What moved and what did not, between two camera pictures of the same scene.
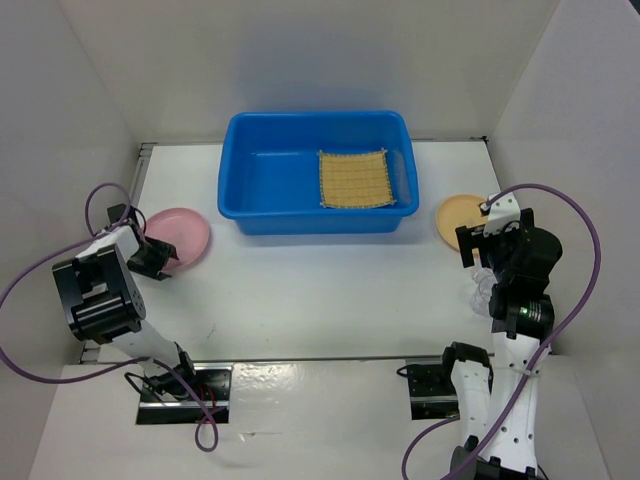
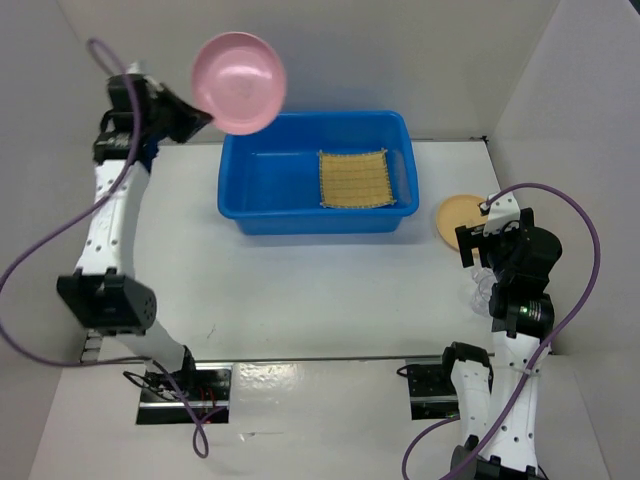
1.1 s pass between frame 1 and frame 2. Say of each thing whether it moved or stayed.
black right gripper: stayed
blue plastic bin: stayed
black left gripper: moved
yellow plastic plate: stayed
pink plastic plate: moved
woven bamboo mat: stayed
